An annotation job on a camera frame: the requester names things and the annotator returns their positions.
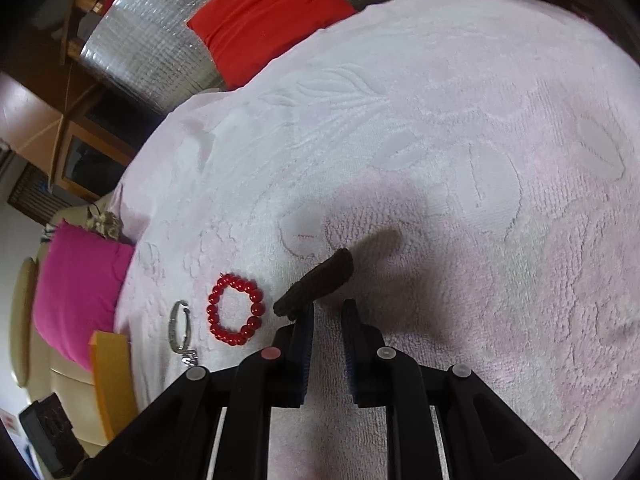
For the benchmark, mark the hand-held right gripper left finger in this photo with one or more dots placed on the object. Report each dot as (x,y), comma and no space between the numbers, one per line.
(304,355)

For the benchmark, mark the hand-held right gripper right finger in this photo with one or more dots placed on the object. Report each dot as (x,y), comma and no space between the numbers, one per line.
(351,355)

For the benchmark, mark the orange cardboard box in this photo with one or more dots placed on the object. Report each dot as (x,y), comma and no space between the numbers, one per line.
(112,385)

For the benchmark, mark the metal wristwatch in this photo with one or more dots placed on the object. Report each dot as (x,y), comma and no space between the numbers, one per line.
(190,358)

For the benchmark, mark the silver bangle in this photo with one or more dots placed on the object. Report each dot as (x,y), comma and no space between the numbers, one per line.
(174,322)

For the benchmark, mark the pale pink embossed blanket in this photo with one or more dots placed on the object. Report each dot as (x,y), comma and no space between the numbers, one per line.
(450,160)

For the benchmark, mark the magenta pillow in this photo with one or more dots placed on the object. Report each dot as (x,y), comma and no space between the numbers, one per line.
(75,285)

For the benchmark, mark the patterned crumpled cloth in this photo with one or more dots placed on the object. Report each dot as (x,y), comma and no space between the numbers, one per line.
(102,225)

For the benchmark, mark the beige leather sofa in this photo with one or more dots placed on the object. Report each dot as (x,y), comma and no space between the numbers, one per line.
(65,395)

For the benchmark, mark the black electronic device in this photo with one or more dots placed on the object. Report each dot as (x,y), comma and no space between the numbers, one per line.
(47,430)

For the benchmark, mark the striped cloth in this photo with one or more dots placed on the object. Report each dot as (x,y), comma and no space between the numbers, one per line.
(47,232)

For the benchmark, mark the red pillow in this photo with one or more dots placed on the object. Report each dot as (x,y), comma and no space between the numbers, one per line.
(260,15)

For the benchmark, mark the silver foil insulation panel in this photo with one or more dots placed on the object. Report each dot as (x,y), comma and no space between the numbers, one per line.
(145,45)

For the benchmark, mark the wooden cabinet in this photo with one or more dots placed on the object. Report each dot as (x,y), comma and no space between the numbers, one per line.
(30,120)

